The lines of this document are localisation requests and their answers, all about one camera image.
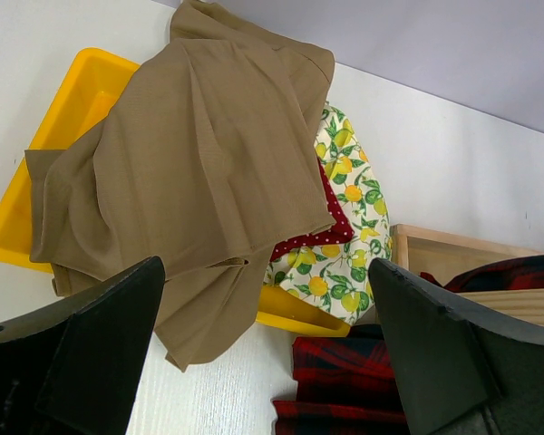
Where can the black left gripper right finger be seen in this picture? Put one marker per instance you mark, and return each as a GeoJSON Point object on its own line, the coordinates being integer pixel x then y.
{"type": "Point", "coordinates": [460, 367]}

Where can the tan brown skirt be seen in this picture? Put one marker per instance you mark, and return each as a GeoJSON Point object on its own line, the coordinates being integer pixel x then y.
{"type": "Point", "coordinates": [207, 161]}

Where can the lemon print skirt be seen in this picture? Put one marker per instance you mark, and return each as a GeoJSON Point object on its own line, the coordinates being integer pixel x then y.
{"type": "Point", "coordinates": [329, 270]}

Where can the red black plaid skirt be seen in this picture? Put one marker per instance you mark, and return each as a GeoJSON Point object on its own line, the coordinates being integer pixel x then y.
{"type": "Point", "coordinates": [346, 385]}

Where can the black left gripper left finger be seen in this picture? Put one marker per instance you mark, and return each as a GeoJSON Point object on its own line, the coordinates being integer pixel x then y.
{"type": "Point", "coordinates": [74, 366]}

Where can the wooden rack left post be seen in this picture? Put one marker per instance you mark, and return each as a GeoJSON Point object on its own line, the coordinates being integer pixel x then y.
{"type": "Point", "coordinates": [526, 305]}

